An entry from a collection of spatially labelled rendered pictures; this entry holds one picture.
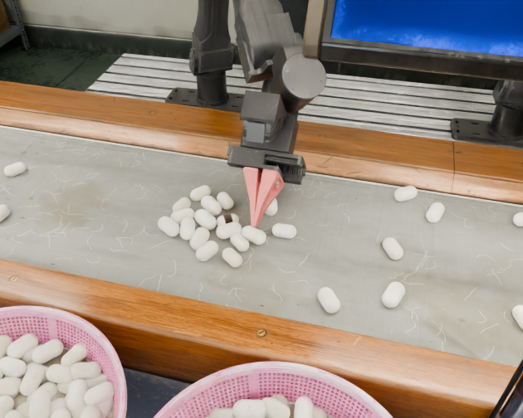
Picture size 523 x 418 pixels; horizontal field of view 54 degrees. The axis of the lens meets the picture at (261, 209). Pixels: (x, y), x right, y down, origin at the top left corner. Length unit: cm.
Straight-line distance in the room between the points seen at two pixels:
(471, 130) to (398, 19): 69
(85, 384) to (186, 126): 47
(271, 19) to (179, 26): 219
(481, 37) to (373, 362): 32
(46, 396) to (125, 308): 12
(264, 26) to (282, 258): 31
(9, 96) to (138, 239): 46
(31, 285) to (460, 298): 51
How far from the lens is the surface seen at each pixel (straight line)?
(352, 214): 75
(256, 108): 62
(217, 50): 104
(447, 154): 86
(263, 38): 73
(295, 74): 65
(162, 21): 295
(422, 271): 69
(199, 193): 75
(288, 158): 68
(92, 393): 58
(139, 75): 130
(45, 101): 103
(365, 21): 44
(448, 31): 44
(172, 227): 70
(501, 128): 109
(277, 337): 56
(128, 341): 62
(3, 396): 61
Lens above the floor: 122
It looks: 41 degrees down
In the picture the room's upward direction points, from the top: straight up
